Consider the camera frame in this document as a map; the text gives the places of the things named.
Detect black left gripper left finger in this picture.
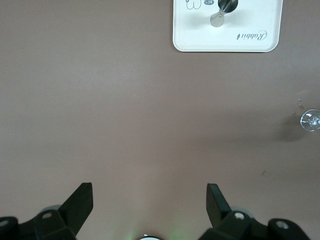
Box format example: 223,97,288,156
0,182,94,240

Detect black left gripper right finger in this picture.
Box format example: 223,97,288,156
198,183,310,240

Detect steel cocktail jigger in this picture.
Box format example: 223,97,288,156
209,0,240,28

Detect clear wine glass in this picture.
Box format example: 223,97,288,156
299,108,320,132

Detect cream rabbit print tray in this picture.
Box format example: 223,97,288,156
172,0,285,53

